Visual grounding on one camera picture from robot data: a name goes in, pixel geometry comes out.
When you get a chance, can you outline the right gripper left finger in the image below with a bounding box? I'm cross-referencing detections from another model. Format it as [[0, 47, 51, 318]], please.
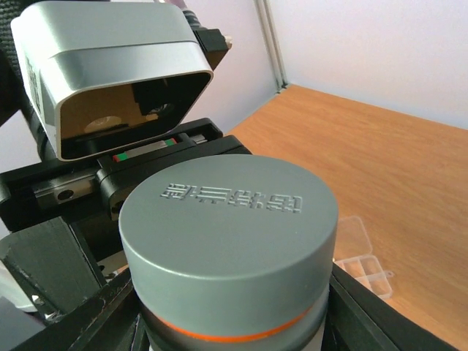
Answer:
[[14, 269, 141, 350]]

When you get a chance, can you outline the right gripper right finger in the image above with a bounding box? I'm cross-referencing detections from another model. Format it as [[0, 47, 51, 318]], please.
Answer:
[[325, 268, 453, 350]]

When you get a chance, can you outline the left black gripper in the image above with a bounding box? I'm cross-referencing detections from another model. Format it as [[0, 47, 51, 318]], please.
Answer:
[[1, 118, 249, 322]]

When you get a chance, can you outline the clear plastic pill organizer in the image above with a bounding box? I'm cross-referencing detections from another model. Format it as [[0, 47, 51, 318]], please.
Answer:
[[333, 216, 393, 300]]

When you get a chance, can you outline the orange pill bottle grey cap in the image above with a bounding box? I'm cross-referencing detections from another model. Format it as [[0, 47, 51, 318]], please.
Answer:
[[118, 154, 339, 350]]

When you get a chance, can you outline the right aluminium corner post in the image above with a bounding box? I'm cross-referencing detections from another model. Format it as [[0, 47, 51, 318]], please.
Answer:
[[254, 0, 289, 92]]

